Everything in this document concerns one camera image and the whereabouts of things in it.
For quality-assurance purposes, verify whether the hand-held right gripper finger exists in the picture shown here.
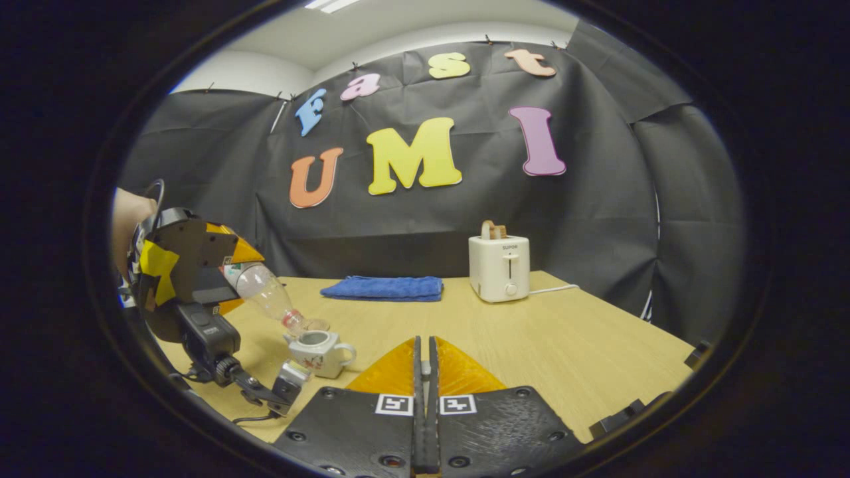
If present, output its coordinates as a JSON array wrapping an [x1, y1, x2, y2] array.
[[428, 336, 585, 478], [272, 336, 426, 478]]

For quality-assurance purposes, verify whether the clear plastic water bottle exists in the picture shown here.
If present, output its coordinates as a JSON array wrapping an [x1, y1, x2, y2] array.
[[221, 261, 309, 335]]

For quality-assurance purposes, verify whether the folded blue towel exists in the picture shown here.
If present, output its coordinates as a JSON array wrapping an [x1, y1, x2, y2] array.
[[320, 276, 444, 303]]

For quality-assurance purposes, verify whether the black backdrop cloth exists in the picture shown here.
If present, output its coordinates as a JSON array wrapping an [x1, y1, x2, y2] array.
[[120, 20, 748, 346]]

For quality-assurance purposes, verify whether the white toaster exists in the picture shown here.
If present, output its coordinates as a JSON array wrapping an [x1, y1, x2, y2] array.
[[468, 234, 531, 304]]

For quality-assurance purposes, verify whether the black table edge fixture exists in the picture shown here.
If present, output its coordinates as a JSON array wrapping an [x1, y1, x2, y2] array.
[[588, 390, 673, 440], [684, 340, 713, 370]]

